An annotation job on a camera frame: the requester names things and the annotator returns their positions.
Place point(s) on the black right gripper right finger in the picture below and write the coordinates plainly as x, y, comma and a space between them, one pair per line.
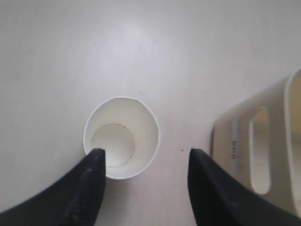
217, 199

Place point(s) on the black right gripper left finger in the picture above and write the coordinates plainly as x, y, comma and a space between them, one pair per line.
73, 200

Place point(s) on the white paper cup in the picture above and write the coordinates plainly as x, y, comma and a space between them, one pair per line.
129, 133

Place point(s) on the left cream plastic bin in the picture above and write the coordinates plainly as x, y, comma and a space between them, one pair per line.
258, 142

